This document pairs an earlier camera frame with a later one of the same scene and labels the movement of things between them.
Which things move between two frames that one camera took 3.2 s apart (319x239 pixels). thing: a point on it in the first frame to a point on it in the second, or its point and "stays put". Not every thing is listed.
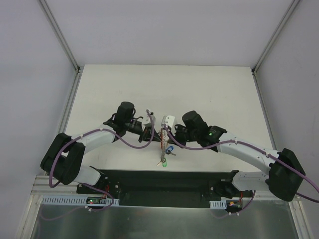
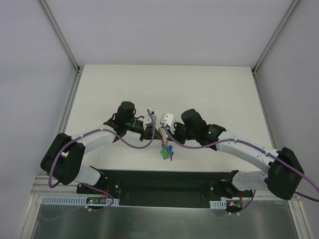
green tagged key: [164, 164] to [164, 154]
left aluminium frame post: [59, 34] stays put
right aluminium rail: [265, 113] stays put
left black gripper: [146, 134] stays put
